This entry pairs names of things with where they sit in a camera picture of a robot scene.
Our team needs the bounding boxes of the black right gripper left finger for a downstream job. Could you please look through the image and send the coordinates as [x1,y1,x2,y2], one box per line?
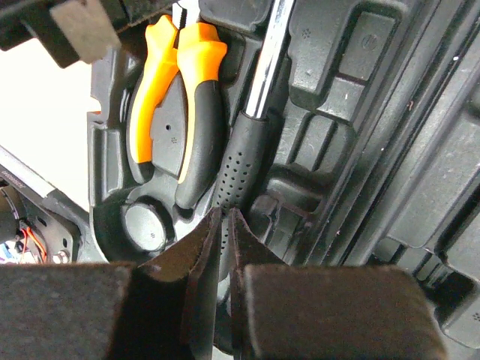
[1,208,221,359]

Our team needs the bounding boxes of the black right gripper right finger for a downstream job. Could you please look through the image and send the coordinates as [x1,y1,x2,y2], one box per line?
[229,208,448,359]

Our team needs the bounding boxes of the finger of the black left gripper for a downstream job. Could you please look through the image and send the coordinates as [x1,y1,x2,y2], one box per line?
[1,0,173,68]

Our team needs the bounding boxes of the orange handled needle nose pliers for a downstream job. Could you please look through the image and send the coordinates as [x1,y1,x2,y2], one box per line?
[126,1,227,209]

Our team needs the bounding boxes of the claw hammer black handle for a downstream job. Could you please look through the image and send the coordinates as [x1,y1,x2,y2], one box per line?
[211,1,295,283]

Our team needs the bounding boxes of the black plastic tool case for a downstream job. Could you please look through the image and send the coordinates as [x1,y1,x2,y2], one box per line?
[88,1,479,359]

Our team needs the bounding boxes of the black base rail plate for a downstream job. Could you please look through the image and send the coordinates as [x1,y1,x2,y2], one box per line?
[1,148,104,264]

